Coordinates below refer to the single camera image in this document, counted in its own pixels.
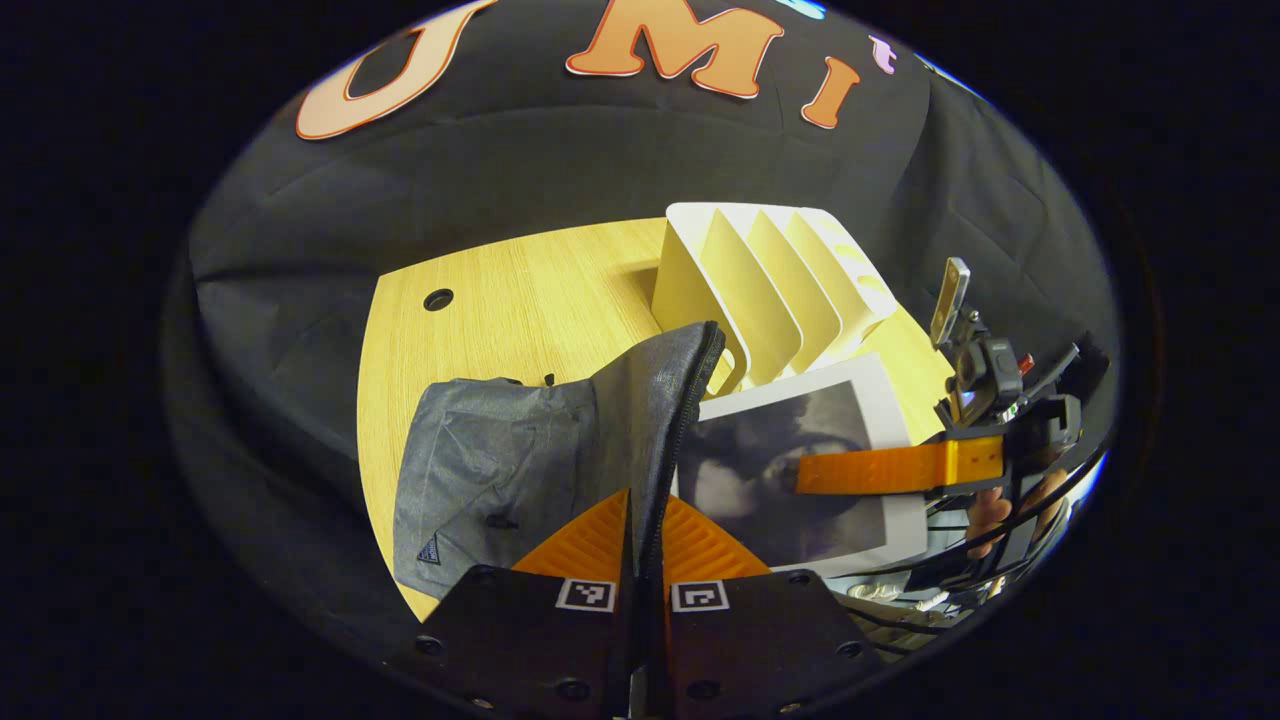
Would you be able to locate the white bookshelf rack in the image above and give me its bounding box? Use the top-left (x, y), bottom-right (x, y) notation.
top-left (650, 202), bottom-right (906, 399)

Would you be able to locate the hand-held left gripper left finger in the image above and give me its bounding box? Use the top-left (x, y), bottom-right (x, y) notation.
top-left (385, 488), bottom-right (641, 720)

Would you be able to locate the grey schoolbag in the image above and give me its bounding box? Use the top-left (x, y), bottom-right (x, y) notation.
top-left (392, 320), bottom-right (728, 603)

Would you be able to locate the thick book with grey cover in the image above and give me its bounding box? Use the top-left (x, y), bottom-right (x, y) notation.
top-left (672, 350), bottom-right (933, 579)

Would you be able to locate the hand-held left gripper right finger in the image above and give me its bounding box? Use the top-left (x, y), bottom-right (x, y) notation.
top-left (640, 492), bottom-right (886, 720)

